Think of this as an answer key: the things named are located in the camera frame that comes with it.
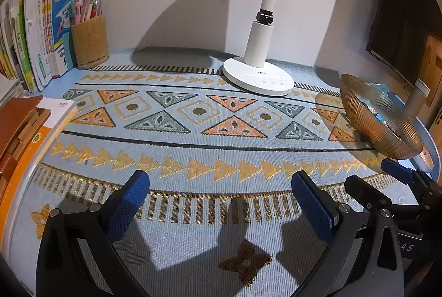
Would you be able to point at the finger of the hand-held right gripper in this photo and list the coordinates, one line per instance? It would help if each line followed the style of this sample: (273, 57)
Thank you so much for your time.
(366, 190)
(397, 169)

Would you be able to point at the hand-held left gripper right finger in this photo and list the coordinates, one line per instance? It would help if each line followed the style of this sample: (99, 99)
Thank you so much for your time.
(314, 209)

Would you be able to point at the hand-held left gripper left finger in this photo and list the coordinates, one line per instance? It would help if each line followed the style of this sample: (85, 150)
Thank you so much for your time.
(129, 204)

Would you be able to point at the amber ribbed glass bowl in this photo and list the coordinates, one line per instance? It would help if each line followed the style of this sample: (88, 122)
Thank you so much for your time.
(376, 141)

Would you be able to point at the blue packet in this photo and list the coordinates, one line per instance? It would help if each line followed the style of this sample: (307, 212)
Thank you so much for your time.
(380, 88)

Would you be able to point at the patterned blue table mat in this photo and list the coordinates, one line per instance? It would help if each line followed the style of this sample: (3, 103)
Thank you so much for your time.
(207, 145)

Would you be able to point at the wooden cabinet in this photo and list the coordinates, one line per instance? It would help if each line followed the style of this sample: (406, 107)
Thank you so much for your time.
(434, 69)

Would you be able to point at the white book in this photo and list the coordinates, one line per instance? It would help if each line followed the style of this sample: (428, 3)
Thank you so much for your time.
(58, 110)

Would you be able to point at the brown leather notebook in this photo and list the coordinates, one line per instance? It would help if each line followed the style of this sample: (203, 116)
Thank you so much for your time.
(15, 131)

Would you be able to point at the white desk lamp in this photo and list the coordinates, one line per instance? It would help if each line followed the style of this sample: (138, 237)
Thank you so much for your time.
(259, 76)

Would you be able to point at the black monitor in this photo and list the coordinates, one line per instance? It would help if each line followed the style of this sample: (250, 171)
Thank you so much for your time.
(404, 7)

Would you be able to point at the wooden pen holder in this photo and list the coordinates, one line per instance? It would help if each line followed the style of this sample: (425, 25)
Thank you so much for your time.
(90, 45)

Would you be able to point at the row of upright books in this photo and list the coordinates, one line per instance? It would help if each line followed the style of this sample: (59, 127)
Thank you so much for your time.
(38, 31)

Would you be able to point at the bunch of pens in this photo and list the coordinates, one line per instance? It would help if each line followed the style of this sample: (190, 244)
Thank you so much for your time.
(86, 7)

